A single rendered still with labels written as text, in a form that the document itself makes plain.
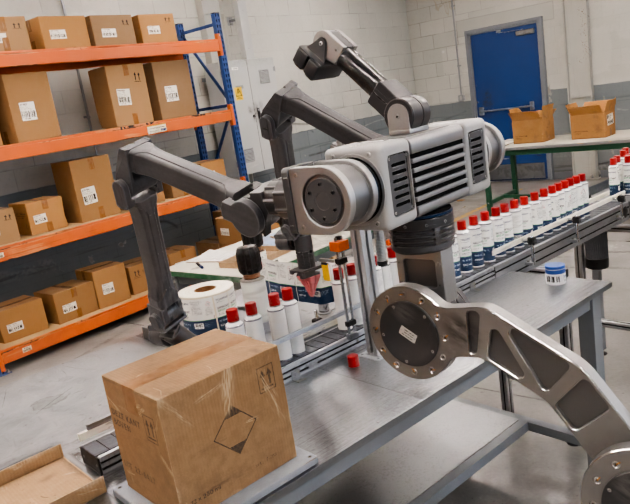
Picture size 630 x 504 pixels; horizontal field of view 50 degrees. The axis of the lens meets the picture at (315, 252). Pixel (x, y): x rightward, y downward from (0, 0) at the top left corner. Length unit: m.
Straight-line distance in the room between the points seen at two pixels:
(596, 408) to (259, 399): 0.66
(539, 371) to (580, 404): 0.09
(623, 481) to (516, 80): 8.84
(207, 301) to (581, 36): 7.81
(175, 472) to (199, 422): 0.10
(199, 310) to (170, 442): 1.02
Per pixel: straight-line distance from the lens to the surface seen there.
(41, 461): 1.89
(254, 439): 1.49
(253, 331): 1.93
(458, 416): 3.00
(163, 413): 1.34
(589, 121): 7.36
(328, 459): 1.59
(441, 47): 10.46
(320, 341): 2.13
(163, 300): 1.73
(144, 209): 1.60
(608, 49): 9.50
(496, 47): 10.00
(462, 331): 1.32
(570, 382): 1.26
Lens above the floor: 1.63
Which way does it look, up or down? 13 degrees down
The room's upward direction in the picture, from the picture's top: 9 degrees counter-clockwise
